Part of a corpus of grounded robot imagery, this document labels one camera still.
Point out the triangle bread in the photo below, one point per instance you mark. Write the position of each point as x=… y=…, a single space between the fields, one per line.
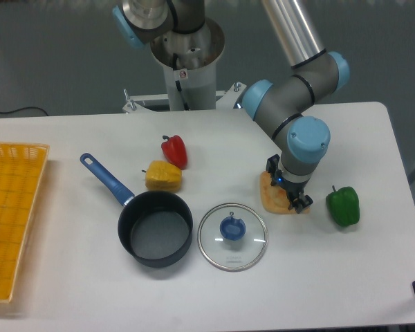
x=273 y=198

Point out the yellow woven basket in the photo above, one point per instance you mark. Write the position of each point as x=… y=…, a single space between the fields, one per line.
x=22 y=168

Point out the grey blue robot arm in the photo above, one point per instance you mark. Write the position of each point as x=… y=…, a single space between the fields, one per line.
x=277 y=109

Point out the glass lid blue knob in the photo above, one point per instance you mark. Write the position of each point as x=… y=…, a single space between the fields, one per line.
x=232 y=237

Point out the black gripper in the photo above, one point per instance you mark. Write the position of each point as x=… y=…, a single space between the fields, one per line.
x=292 y=183

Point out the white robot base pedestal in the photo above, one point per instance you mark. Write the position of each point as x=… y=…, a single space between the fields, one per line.
x=189 y=68

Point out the red bell pepper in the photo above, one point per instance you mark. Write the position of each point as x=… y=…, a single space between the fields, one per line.
x=174 y=150

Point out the green bell pepper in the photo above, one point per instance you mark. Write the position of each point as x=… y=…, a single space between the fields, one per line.
x=343 y=205

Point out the yellow bell pepper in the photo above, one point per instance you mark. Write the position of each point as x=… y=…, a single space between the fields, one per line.
x=163 y=176

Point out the dark pot blue handle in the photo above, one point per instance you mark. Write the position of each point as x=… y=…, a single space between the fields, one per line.
x=154 y=227

